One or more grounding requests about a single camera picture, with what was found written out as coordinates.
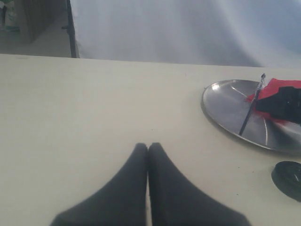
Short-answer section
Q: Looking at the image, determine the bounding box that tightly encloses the small black round lid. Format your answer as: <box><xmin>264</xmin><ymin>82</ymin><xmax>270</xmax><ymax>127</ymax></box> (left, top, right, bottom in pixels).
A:
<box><xmin>271</xmin><ymin>161</ymin><xmax>301</xmax><ymax>202</ymax></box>

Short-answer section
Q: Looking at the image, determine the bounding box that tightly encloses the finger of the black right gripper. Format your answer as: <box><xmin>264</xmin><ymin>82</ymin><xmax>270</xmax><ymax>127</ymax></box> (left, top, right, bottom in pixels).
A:
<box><xmin>255</xmin><ymin>87</ymin><xmax>301</xmax><ymax>123</ymax></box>

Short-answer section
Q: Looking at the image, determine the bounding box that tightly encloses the white backdrop cloth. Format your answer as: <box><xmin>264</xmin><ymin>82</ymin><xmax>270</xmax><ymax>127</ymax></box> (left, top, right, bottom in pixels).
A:
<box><xmin>71</xmin><ymin>0</ymin><xmax>301</xmax><ymax>68</ymax></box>

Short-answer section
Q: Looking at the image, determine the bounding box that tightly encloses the black backdrop stand pole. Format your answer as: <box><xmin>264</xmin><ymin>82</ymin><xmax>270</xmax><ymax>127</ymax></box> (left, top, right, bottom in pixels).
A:
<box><xmin>62</xmin><ymin>0</ymin><xmax>77</xmax><ymax>58</ymax></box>

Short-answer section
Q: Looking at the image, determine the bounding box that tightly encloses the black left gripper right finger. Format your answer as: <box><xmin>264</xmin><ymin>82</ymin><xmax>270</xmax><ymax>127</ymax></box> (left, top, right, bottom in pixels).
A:
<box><xmin>148</xmin><ymin>143</ymin><xmax>247</xmax><ymax>226</ymax></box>

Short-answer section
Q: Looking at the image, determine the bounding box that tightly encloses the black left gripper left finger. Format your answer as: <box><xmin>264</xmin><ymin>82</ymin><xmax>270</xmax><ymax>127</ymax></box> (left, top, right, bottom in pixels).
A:
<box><xmin>52</xmin><ymin>143</ymin><xmax>148</xmax><ymax>226</ymax></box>

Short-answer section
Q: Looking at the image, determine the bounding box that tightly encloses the white sack with green print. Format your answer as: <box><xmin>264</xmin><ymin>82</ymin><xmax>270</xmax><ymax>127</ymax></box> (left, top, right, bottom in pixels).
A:
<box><xmin>0</xmin><ymin>0</ymin><xmax>20</xmax><ymax>32</ymax></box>

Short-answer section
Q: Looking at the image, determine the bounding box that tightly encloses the red and white small flag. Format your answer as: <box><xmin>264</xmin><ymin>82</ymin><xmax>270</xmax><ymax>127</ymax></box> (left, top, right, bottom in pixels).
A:
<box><xmin>239</xmin><ymin>74</ymin><xmax>301</xmax><ymax>135</ymax></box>

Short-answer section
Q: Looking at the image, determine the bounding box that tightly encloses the round silver metal plate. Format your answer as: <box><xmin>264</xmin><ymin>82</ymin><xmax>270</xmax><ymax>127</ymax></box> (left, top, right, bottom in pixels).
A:
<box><xmin>202</xmin><ymin>80</ymin><xmax>301</xmax><ymax>155</ymax></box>

